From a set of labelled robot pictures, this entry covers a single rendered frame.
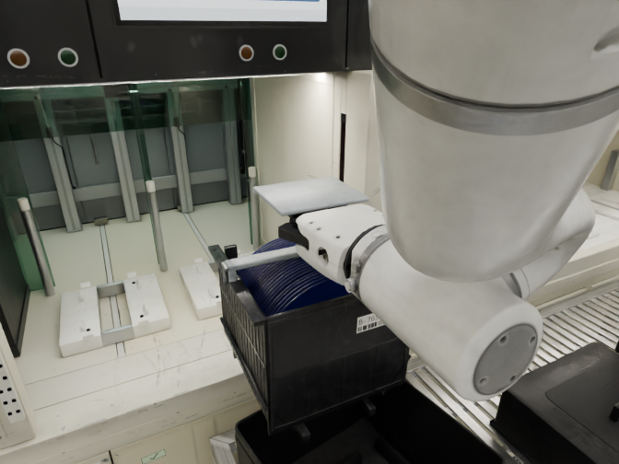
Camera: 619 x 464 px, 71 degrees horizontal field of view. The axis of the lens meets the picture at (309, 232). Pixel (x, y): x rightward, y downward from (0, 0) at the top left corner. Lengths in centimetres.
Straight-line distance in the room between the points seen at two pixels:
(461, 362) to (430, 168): 19
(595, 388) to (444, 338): 69
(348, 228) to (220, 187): 124
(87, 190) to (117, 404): 87
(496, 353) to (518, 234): 15
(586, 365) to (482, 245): 86
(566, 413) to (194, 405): 66
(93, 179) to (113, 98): 51
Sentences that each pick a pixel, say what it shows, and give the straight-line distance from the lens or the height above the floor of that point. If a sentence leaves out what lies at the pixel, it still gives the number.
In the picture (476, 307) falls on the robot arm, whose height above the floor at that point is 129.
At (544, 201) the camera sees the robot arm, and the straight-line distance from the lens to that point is 18.
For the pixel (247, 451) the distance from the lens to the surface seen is 69.
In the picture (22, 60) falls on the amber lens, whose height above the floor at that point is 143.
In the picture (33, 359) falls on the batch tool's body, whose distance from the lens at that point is 104.
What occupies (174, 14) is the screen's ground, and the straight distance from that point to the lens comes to 63.
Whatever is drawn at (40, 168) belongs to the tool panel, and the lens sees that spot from 158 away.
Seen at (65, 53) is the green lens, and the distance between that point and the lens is 61.
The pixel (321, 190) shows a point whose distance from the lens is 57.
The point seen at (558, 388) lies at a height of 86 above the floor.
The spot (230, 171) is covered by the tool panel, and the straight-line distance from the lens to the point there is 158.
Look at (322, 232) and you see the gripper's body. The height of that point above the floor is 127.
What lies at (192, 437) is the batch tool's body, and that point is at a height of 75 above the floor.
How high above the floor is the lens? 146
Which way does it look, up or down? 25 degrees down
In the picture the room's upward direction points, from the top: straight up
